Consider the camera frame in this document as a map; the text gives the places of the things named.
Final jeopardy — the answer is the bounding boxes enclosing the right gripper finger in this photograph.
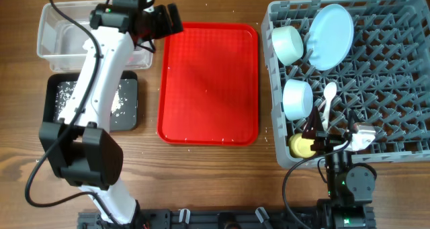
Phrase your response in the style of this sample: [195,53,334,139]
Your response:
[302,106,323,138]
[347,109,357,132]

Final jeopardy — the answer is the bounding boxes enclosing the white plastic fork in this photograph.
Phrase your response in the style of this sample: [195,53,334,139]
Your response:
[318,100,327,111]

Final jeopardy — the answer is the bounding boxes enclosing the yellow plastic cup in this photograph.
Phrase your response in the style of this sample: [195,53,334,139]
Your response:
[288,133,316,158]

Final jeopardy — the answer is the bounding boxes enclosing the light blue bowl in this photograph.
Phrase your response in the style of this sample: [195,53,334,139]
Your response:
[282,79,313,121]

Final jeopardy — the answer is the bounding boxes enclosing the white plastic spoon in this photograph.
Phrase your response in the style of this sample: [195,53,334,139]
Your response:
[322,82,337,131]

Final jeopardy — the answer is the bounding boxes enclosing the light blue plate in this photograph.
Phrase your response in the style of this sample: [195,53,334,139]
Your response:
[306,4,354,71]

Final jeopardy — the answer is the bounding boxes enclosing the green bowl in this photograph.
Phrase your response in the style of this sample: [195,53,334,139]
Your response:
[272,26,304,66]

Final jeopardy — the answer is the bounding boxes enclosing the food scraps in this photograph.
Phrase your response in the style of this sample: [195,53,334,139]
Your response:
[54,79,138,120]

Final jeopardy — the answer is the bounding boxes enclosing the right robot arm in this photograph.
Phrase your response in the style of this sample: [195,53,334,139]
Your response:
[302,107,377,228]

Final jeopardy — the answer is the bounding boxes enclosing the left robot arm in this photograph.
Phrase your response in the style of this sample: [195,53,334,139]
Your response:
[39,0,183,228]

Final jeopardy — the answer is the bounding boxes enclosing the grey dishwasher rack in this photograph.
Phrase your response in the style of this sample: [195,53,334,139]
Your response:
[261,0,429,168]

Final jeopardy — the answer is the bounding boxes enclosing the black waste tray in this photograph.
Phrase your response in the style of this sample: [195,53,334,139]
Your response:
[42,71,138,132]

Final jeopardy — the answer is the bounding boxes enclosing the red serving tray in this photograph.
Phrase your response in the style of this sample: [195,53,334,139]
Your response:
[157,22,259,146]

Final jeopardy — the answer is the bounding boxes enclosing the clear plastic bin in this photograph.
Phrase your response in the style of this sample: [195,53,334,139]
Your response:
[36,0,155,73]

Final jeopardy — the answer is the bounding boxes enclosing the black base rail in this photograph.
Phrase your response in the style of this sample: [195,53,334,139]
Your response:
[77,207,376,229]

